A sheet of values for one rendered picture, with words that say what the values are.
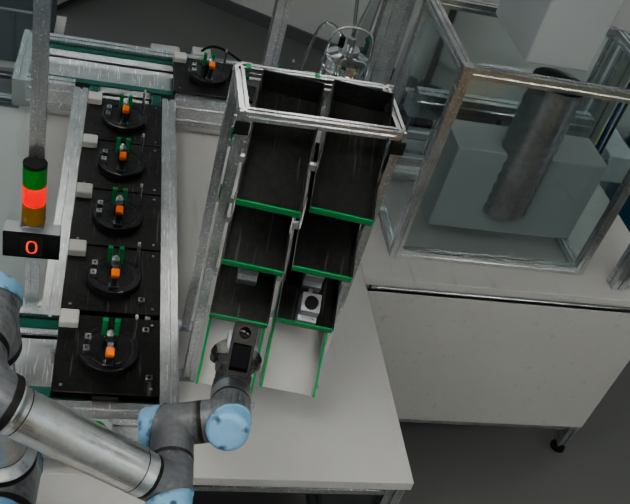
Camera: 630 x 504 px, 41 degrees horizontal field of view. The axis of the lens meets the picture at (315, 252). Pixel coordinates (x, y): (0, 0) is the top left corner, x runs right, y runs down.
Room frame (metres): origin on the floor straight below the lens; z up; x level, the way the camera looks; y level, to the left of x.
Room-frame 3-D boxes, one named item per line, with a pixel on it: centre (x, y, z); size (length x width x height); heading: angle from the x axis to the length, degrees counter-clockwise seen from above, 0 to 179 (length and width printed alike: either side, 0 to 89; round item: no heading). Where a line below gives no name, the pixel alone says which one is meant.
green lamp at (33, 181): (1.37, 0.61, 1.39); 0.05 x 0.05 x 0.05
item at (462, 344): (2.51, -0.58, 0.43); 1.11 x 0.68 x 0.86; 109
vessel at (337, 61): (2.27, 0.08, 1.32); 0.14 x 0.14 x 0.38
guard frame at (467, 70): (2.47, -0.48, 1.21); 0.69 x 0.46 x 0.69; 109
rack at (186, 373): (1.55, 0.09, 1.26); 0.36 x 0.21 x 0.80; 109
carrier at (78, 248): (1.56, 0.47, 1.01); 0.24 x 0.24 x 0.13; 19
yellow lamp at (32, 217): (1.37, 0.61, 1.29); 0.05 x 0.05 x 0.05
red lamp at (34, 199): (1.37, 0.61, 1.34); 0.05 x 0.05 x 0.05
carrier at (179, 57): (2.67, 0.56, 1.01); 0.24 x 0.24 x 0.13; 19
